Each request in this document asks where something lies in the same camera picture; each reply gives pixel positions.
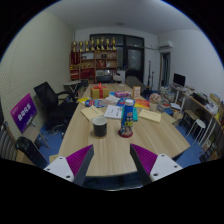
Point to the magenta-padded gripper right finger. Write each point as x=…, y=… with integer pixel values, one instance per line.
x=162, y=166

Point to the white round stool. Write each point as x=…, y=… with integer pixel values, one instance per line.
x=200, y=123

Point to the blue colourful booklet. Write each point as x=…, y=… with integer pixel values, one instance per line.
x=94, y=103
x=120, y=102

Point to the wooden shelf unit with trophies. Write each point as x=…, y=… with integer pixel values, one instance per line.
x=100, y=61

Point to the black mug white inside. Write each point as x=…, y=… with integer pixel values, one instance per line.
x=100, y=128

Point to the black framed glass door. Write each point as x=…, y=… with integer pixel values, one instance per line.
x=134, y=58

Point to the black plastic chair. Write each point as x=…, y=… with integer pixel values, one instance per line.
x=28, y=150

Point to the purple sign board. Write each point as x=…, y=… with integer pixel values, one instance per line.
x=23, y=111

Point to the cluttered wooden side desk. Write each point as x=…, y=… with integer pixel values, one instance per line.
x=203, y=108

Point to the grey office chair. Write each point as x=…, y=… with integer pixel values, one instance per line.
x=134, y=82

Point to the orange booklet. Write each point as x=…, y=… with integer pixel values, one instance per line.
x=142, y=104

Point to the yellow gift box red ribbon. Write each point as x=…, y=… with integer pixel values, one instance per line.
x=96, y=93

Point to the small white table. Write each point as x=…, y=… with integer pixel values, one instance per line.
x=72, y=83

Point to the blue drink bottle white cap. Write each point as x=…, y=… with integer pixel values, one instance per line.
x=127, y=118

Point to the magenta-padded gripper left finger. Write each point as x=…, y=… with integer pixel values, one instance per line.
x=60, y=166

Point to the small brown cardboard box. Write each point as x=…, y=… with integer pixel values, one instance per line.
x=136, y=92

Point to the white wall air conditioner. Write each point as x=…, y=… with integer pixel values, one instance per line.
x=165, y=44

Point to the pale yellow book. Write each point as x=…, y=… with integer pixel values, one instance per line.
x=150, y=116

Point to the pink flowers in white pot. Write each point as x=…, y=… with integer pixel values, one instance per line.
x=155, y=100

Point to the black office chair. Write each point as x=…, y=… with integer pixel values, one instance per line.
x=48, y=98

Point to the pale yellow envelope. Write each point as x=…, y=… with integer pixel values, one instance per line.
x=91, y=113

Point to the pink box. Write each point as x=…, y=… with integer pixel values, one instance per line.
x=122, y=94

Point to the black computer monitor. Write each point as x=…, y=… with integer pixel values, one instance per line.
x=179, y=80

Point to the grey striped chair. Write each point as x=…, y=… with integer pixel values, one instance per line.
x=6, y=143

